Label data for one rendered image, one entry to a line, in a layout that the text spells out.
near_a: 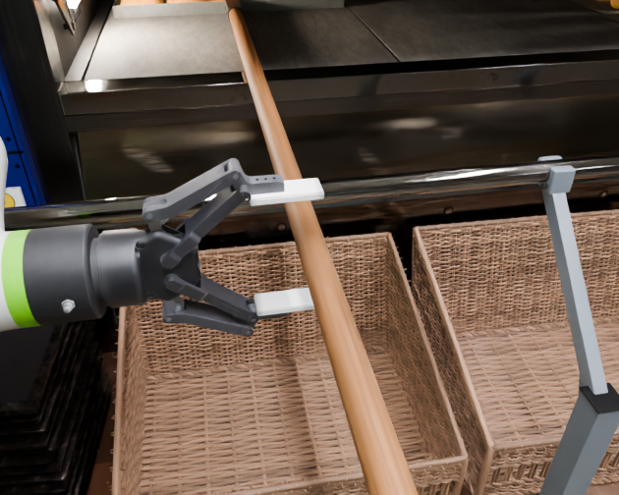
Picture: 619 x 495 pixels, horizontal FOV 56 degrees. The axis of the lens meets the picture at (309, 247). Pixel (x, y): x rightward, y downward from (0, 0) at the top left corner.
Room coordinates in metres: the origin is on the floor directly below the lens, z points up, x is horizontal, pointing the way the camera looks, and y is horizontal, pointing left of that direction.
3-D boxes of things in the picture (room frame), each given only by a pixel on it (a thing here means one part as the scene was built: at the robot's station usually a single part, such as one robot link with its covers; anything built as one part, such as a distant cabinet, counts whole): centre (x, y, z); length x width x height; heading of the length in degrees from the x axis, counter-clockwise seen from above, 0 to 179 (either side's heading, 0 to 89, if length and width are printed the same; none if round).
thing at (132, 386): (0.74, 0.06, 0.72); 0.56 x 0.49 x 0.28; 100
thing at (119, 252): (0.45, 0.15, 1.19); 0.09 x 0.07 x 0.08; 101
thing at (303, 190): (0.48, 0.02, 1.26); 0.07 x 0.03 x 0.01; 101
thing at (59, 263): (0.44, 0.23, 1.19); 0.12 x 0.06 x 0.09; 11
